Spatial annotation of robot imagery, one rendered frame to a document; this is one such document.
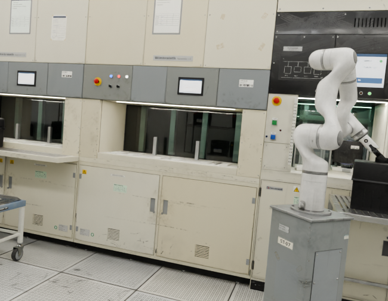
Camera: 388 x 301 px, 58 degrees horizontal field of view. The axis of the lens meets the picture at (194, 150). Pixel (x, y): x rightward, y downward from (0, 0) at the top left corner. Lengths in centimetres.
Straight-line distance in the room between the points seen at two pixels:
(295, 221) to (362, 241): 95
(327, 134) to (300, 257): 57
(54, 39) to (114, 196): 142
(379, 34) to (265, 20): 73
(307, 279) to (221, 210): 105
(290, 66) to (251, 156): 67
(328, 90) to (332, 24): 88
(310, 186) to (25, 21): 274
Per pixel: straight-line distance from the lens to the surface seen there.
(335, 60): 183
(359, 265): 264
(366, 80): 253
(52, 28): 333
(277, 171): 249
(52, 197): 325
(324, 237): 173
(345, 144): 301
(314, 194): 175
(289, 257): 177
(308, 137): 174
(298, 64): 253
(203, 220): 264
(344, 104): 207
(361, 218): 192
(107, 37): 301
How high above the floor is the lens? 111
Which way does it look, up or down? 4 degrees down
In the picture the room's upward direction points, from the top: 5 degrees clockwise
